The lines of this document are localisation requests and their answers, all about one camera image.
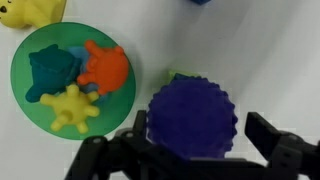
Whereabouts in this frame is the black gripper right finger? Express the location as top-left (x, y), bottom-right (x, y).
top-left (244, 111), bottom-right (320, 180)

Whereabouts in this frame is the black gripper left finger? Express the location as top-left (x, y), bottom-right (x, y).
top-left (64, 109), bottom-right (188, 180)

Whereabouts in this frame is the purple bumpy ball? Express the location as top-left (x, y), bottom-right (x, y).
top-left (146, 75), bottom-right (240, 161)

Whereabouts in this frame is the green bowl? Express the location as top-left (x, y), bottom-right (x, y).
top-left (9, 21), bottom-right (137, 141)

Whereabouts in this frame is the yellow-green cube block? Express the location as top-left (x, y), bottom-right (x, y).
top-left (166, 68), bottom-right (203, 85)

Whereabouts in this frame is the blue cube block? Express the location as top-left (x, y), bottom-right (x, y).
top-left (190, 0), bottom-right (213, 6)
top-left (172, 72), bottom-right (203, 81)

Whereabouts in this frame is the yellow spiky toy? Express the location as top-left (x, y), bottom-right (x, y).
top-left (39, 82), bottom-right (101, 135)

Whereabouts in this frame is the orange spiky toy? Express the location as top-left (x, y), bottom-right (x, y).
top-left (76, 38), bottom-right (131, 97)

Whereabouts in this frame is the teal toy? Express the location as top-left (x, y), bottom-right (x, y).
top-left (24, 43), bottom-right (83, 104)

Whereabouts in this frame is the light blue toy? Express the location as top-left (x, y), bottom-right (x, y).
top-left (66, 45), bottom-right (108, 98)

